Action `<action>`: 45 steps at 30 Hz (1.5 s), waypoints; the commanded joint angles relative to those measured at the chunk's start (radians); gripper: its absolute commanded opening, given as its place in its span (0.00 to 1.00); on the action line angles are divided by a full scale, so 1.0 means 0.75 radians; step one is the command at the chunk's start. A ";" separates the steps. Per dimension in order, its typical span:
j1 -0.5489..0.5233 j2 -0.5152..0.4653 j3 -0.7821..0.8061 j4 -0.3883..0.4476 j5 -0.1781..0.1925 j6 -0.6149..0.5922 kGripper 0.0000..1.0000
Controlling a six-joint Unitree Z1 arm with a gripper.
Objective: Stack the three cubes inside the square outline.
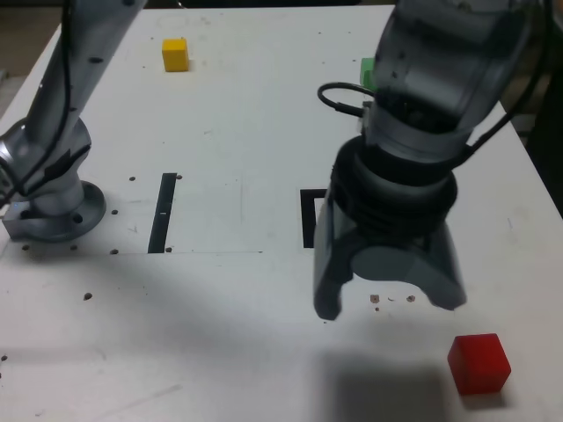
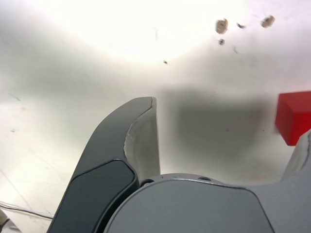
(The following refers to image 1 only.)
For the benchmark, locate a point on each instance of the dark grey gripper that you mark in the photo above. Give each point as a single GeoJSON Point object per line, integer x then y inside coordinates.
{"type": "Point", "coordinates": [391, 241]}

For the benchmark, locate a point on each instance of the red cube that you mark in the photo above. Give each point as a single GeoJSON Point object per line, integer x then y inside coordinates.
{"type": "Point", "coordinates": [479, 365]}

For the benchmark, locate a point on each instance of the green cube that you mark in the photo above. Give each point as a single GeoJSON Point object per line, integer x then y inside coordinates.
{"type": "Point", "coordinates": [367, 72]}

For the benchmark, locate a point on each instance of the yellow cube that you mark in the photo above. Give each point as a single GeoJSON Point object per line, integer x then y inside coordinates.
{"type": "Point", "coordinates": [175, 55]}

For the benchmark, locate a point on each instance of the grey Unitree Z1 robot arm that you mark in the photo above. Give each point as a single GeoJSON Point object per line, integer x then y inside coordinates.
{"type": "Point", "coordinates": [431, 66]}

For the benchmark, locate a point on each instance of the black tape square outline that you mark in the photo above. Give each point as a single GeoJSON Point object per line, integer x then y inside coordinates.
{"type": "Point", "coordinates": [307, 220]}

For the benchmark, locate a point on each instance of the grey metal rack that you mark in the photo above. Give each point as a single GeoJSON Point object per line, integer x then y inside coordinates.
{"type": "Point", "coordinates": [523, 123]}

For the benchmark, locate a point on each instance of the black tape strip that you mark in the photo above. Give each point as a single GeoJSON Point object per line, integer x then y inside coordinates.
{"type": "Point", "coordinates": [160, 220]}

